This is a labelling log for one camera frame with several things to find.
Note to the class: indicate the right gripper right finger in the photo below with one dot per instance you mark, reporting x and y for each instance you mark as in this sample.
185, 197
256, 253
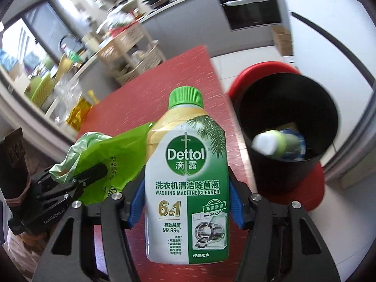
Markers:
283, 243

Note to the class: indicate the Dettol cleaner bottle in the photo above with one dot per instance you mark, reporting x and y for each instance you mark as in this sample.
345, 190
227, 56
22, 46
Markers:
186, 184

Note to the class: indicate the green plastic basket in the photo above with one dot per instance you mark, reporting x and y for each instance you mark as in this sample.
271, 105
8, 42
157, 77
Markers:
40, 88

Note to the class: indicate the red chair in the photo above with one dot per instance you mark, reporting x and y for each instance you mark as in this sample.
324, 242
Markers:
311, 190

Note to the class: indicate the chrome kitchen faucet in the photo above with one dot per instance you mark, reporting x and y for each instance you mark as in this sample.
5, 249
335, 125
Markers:
70, 43

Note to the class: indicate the beige tiered storage cart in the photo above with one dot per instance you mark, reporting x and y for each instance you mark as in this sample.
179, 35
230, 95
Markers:
127, 56

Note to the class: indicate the black built-in oven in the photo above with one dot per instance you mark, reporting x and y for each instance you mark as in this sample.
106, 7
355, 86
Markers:
243, 14

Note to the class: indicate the black trash bin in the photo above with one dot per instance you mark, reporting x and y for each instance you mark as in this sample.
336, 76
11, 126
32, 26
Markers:
291, 104

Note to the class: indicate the gold foil bag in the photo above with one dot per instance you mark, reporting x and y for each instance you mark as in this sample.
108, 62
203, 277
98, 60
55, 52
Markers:
78, 114

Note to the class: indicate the white refrigerator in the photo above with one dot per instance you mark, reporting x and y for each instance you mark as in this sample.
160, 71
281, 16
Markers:
318, 58

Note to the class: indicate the green coconut water bottle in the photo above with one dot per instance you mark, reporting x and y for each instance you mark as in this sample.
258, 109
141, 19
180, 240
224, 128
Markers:
274, 143

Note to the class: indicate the black wok on stove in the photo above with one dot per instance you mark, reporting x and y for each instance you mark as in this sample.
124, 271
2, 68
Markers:
156, 4

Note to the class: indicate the blue plastic bag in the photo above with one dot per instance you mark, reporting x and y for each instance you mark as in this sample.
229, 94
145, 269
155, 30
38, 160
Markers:
296, 145

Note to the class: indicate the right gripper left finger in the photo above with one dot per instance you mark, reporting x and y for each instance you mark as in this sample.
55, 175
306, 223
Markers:
90, 244

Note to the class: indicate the clear plastic bag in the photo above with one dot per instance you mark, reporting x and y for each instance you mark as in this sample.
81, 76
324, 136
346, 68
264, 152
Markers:
69, 92

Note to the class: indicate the cardboard box on floor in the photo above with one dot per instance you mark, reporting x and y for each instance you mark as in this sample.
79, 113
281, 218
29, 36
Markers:
282, 40

